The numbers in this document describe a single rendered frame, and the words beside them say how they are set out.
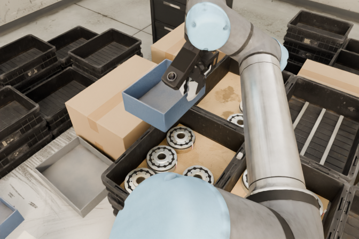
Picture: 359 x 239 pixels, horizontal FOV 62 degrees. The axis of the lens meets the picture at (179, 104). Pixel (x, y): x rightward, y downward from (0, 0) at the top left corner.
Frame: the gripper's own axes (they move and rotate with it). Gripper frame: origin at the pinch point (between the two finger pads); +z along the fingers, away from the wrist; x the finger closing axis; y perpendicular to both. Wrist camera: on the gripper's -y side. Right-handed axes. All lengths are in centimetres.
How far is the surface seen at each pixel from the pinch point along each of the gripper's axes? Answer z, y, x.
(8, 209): 45, -46, 36
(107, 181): 19.6, -25.2, 6.6
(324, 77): 23, 71, -25
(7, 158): 79, -31, 83
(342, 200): 16, 11, -48
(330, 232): 14.3, -0.7, -47.7
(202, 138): 28.7, 11.4, -2.1
